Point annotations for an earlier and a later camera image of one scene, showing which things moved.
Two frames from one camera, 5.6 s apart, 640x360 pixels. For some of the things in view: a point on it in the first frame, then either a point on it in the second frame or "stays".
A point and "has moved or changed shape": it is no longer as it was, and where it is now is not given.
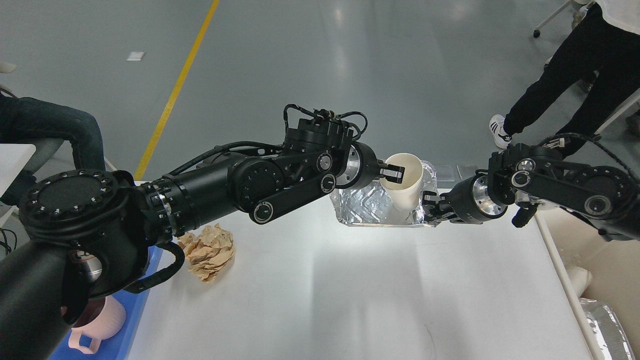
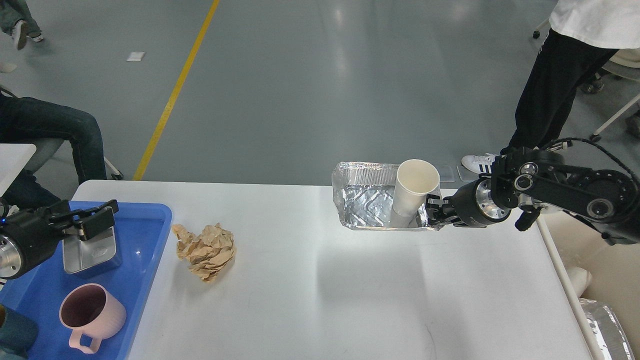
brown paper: [208, 251] stays
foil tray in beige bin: [610, 335] stays
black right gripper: [470, 202] stays
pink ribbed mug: [105, 317] stays
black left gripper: [361, 168] to [26, 235]
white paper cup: [405, 196] has moved or changed shape
